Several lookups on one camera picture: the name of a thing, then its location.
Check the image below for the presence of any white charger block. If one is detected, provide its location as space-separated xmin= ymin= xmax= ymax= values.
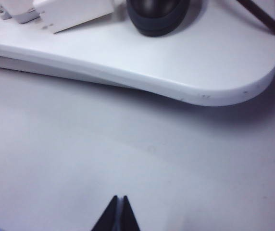
xmin=33 ymin=0 xmax=126 ymax=35

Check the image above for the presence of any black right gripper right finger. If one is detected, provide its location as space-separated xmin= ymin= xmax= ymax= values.
xmin=123 ymin=195 xmax=143 ymax=231

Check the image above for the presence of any black power plug with cable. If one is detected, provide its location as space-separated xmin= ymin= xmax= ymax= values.
xmin=237 ymin=0 xmax=275 ymax=45

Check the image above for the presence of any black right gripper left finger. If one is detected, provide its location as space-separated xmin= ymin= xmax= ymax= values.
xmin=91 ymin=195 xmax=120 ymax=231

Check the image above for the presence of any white raised desk board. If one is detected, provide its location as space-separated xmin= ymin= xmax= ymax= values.
xmin=0 ymin=0 xmax=275 ymax=107

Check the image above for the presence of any white base board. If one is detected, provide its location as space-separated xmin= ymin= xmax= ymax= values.
xmin=0 ymin=54 xmax=128 ymax=86

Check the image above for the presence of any black and gray mouse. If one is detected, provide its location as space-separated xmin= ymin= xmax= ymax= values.
xmin=125 ymin=0 xmax=203 ymax=38

